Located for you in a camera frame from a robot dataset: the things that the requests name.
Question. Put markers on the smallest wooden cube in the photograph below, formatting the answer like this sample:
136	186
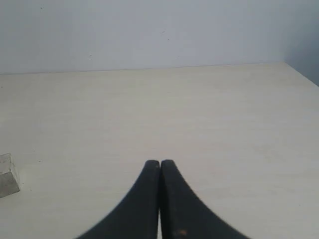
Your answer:
9	177

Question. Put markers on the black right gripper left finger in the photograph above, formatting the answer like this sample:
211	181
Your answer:
136	216

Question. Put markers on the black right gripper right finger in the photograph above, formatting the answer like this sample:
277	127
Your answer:
183	215

